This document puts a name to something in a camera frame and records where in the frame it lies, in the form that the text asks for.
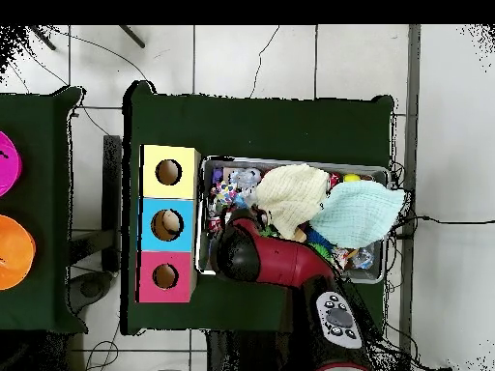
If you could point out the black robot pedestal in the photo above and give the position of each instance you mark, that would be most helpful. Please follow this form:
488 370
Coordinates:
239 355

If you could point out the black upright panel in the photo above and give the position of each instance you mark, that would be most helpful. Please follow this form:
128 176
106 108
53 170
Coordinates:
112 193

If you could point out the small black and white football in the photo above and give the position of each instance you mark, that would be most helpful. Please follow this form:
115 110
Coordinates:
255 176

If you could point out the pink plastic bowl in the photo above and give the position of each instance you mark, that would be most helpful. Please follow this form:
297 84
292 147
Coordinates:
9 166

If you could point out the cream muslin cloth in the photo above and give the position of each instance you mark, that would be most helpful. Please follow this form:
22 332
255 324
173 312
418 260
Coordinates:
290 197

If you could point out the dark green table cloth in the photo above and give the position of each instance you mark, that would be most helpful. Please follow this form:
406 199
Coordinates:
251 127

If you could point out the flattened clear bottle, blue label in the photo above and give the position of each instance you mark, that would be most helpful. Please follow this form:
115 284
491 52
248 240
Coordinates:
239 181

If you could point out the smooth yellow ball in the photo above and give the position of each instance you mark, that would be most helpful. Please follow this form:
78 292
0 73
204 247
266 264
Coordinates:
352 178

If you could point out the wooden box with three holes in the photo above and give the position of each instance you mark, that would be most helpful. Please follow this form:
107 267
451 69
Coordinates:
185 239

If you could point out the black tripod leg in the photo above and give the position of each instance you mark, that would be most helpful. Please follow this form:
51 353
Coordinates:
132 36
42 38

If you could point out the mint green muslin cloth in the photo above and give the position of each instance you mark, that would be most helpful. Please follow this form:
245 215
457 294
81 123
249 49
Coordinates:
355 216

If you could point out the orange plastic bowl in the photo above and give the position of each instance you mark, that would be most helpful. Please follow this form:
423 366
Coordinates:
15 251

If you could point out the clear plastic bottle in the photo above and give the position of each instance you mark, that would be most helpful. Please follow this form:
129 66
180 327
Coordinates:
243 201

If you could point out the brown wooden block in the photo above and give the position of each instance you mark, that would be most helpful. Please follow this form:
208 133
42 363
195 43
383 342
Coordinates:
231 174

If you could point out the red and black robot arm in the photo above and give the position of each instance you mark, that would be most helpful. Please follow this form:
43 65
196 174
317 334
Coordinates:
278 262

